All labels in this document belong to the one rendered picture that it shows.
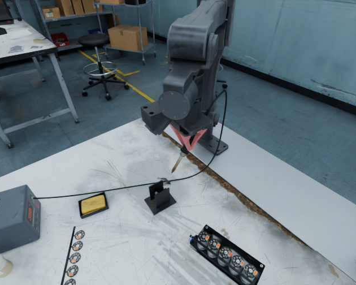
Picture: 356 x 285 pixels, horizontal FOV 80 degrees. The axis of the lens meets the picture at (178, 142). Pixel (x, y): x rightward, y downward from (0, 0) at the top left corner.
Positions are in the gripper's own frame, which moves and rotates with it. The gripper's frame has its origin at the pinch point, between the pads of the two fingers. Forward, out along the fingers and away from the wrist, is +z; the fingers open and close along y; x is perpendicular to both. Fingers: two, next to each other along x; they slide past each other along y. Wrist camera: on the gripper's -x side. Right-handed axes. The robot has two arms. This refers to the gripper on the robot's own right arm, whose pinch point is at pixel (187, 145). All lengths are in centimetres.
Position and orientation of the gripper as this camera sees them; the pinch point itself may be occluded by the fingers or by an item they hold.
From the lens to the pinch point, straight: 54.7
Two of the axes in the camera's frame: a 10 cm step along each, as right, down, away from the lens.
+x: 8.3, -3.8, 4.2
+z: 0.1, 7.5, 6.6
